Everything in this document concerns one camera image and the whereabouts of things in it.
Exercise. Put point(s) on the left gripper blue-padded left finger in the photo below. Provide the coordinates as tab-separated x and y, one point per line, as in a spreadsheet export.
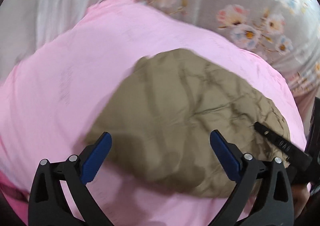
48	204

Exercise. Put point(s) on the white satin curtain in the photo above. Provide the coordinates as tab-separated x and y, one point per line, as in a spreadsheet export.
26	25

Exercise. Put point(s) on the grey floral curtain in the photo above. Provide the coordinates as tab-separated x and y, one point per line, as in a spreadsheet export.
285	33

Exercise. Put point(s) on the magenta cloth under blanket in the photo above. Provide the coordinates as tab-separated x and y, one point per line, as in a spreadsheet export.
16	198

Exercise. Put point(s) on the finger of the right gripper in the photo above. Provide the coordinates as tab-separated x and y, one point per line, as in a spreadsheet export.
282	144

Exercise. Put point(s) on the olive quilted jacket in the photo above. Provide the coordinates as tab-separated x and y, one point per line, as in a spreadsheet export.
161	116

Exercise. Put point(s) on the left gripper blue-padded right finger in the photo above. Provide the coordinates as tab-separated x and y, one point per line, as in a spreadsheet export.
273	204

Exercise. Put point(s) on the pink bed blanket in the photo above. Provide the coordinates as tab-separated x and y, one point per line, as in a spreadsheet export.
50	100

